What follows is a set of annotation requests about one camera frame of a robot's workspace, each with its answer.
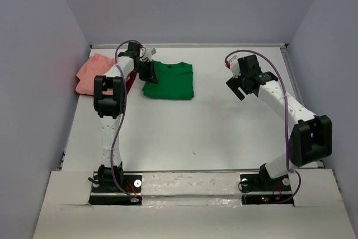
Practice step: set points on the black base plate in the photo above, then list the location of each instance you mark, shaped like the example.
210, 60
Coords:
105, 192
256, 191

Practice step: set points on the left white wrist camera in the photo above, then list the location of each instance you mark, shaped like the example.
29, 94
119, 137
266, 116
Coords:
147, 54

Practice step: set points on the pink folded t shirt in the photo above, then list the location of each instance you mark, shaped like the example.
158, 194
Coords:
101, 65

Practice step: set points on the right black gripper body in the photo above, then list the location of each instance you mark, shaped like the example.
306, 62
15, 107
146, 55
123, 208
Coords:
243, 79

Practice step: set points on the green t shirt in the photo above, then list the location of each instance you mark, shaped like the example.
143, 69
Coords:
175, 82

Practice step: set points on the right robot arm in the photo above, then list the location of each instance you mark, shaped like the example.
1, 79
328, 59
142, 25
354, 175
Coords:
308, 136

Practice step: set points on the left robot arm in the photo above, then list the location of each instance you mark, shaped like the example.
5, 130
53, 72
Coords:
110, 93

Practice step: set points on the dark red folded t shirt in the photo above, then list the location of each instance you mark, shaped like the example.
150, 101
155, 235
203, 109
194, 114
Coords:
130, 80

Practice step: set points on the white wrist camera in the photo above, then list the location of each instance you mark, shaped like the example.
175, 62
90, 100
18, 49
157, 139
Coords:
233, 65
147, 54

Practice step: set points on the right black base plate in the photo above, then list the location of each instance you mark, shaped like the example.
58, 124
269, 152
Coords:
256, 191

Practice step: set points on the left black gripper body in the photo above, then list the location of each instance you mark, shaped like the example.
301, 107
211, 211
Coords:
144, 70

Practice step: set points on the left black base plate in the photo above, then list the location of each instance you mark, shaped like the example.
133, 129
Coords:
105, 192

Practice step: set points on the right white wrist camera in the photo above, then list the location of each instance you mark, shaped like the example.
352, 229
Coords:
233, 65

